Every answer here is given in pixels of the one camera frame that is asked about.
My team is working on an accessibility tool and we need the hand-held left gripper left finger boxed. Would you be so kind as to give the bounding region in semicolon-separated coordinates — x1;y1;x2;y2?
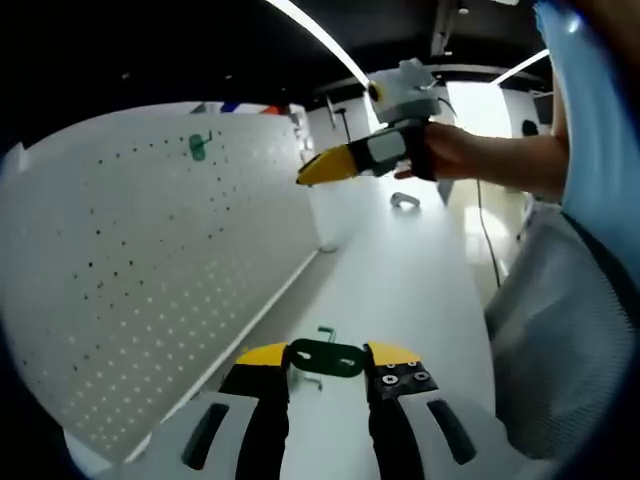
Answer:
119;342;291;480

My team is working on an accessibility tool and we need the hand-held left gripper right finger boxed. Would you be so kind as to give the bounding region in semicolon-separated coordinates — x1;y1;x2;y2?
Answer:
363;341;549;480

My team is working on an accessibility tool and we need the white perforated mounting plate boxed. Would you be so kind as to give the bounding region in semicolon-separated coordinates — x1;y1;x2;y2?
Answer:
0;102;321;462

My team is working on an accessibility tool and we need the person's right hand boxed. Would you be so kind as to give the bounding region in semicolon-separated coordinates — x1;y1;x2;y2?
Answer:
393;122;482;182

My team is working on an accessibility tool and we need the black upright stand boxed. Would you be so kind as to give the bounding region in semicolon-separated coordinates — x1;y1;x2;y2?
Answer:
327;97;352;147

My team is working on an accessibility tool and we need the long white ceiling light strip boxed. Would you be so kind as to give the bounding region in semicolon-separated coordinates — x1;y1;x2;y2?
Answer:
263;0;372;87

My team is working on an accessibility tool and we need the short white ceiling light strip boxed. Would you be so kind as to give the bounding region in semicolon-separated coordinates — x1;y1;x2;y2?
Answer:
493;47;552;87

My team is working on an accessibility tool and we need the shelf with coloured boxes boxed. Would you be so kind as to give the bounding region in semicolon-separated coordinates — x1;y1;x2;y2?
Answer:
192;101;290;116

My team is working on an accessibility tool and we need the grey curved handle object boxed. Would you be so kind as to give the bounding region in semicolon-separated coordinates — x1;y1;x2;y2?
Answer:
390;191;421;211

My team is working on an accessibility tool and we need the grey ceiling mount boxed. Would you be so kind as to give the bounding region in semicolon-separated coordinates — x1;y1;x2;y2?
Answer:
432;0;472;57

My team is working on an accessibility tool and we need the thin black cable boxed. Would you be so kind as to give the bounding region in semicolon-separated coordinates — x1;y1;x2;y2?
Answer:
476;178;502;290

